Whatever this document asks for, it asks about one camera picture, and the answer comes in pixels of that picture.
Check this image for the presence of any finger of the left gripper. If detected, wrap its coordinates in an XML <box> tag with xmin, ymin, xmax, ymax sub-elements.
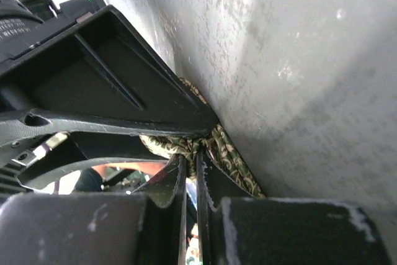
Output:
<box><xmin>1</xmin><ymin>6</ymin><xmax>218</xmax><ymax>146</ymax></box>
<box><xmin>16</xmin><ymin>132</ymin><xmax>166</xmax><ymax>190</ymax></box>

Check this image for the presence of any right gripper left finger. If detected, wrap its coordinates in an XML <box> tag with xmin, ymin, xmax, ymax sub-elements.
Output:
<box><xmin>134</xmin><ymin>155</ymin><xmax>187</xmax><ymax>264</ymax></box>

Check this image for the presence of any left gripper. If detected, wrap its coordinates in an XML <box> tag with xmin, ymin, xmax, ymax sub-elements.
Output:
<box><xmin>0</xmin><ymin>0</ymin><xmax>94</xmax><ymax>185</ymax></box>

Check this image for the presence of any olive green patterned tie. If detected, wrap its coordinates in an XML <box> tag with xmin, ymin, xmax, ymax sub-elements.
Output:
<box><xmin>138</xmin><ymin>76</ymin><xmax>267</xmax><ymax>200</ymax></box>

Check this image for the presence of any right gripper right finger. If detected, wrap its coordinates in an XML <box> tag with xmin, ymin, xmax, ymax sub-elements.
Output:
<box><xmin>196</xmin><ymin>150</ymin><xmax>252</xmax><ymax>264</ymax></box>

